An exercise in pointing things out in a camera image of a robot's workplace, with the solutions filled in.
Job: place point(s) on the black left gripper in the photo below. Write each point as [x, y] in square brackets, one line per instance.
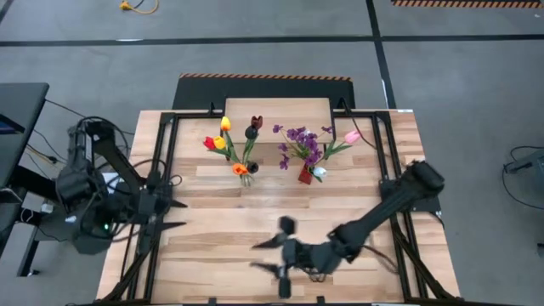
[151, 204]

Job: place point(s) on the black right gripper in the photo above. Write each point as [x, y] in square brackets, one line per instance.
[310, 255]

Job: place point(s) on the red tulip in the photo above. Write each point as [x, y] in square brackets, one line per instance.
[207, 143]

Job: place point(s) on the yellow orange tulip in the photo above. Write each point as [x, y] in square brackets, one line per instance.
[225, 123]

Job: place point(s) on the purple flower bunch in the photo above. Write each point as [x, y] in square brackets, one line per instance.
[304, 142]

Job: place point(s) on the maroon tulip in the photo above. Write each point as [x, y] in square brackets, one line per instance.
[256, 122]

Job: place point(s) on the pink tulip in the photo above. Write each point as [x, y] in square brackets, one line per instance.
[352, 137]

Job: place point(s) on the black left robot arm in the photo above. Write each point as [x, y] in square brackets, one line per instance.
[85, 183]

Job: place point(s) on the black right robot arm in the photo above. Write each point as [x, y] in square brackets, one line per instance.
[382, 208]

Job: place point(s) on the raised wooden shelf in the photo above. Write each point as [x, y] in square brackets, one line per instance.
[276, 115]

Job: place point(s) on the clear glass vase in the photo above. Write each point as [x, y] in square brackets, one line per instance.
[246, 179]

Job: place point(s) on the red glass vase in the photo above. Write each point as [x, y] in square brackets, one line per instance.
[304, 175]

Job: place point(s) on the white power adapter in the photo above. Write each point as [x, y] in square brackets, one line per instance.
[47, 207]

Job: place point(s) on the black floor mat striped edge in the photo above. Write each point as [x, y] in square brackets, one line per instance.
[263, 91]

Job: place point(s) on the dark grey desk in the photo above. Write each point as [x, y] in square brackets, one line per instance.
[21, 127]

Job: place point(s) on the black metal table frame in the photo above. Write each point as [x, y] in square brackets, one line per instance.
[191, 115]

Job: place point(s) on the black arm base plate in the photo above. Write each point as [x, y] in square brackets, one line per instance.
[429, 207]

